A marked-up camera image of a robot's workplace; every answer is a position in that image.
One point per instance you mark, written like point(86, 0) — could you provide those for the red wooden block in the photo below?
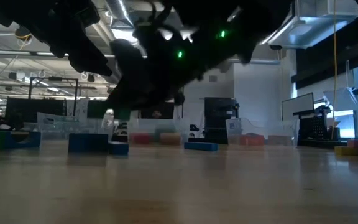
point(253, 140)

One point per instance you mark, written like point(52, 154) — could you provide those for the blue wooden plank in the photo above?
point(200, 146)
point(118, 148)

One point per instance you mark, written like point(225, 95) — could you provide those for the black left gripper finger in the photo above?
point(92, 62)

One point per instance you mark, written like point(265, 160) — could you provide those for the rectangular silver duct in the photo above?
point(315, 28)

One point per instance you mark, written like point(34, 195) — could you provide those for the green wooden cylinder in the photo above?
point(165, 129)

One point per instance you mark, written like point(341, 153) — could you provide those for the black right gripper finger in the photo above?
point(115, 104)
point(133, 105)

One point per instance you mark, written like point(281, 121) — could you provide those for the black partition screen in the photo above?
point(33, 112)

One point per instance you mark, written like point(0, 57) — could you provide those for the blue arch block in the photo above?
point(33, 140)
point(89, 143)

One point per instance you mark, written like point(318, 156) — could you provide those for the white display board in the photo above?
point(297, 105)

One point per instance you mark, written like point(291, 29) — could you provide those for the natural wood cylinder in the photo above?
point(170, 139)

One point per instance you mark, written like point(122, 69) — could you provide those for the black perforated cart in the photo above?
point(317, 127)

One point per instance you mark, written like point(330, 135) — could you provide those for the black metal gantry frame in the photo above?
point(75, 93)

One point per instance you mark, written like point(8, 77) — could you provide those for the tall black cabinet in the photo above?
point(219, 115)

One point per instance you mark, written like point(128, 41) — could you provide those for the person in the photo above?
point(156, 114)

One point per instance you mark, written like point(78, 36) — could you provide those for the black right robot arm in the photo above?
point(235, 21)

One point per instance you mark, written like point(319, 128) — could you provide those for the long horizontal ceiling pipe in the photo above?
point(11, 53)

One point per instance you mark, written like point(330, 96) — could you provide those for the clear plastic bin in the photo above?
point(272, 127)
point(148, 126)
point(61, 127)

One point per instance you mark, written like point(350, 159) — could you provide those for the narrow silver spiral duct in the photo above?
point(120, 12)

